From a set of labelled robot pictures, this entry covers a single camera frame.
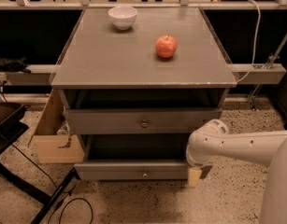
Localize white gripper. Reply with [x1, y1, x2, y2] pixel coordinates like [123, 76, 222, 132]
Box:
[186, 119, 229, 188]

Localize grey drawer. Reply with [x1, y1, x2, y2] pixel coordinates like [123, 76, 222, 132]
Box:
[73, 133, 213, 182]
[64, 108, 222, 134]

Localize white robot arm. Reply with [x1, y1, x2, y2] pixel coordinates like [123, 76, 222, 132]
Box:
[186, 119, 287, 224]

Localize grey top drawer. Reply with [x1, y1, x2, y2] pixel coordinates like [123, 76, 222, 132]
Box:
[64, 108, 222, 134]

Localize grey drawer cabinet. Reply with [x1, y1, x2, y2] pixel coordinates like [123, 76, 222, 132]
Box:
[50, 7, 237, 135]

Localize red apple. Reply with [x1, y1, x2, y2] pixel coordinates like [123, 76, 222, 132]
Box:
[155, 35, 177, 59]

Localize diagonal metal brace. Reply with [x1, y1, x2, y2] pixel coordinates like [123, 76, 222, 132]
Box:
[247, 33, 287, 110]

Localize wooden board box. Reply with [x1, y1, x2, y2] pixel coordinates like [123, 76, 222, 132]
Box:
[32, 90, 84, 163]

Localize white ceramic bowl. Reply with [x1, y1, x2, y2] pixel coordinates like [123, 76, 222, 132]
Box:
[108, 6, 137, 30]

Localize white cable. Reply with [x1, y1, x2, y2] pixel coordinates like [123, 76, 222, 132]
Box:
[236, 0, 263, 84]

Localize black floor cable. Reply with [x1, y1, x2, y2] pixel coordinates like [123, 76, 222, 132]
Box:
[11, 143, 94, 224]

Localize black stand frame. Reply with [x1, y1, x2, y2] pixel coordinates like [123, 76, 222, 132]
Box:
[0, 103, 78, 224]

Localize black object on rail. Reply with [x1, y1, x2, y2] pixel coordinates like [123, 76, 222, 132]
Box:
[0, 58, 30, 73]

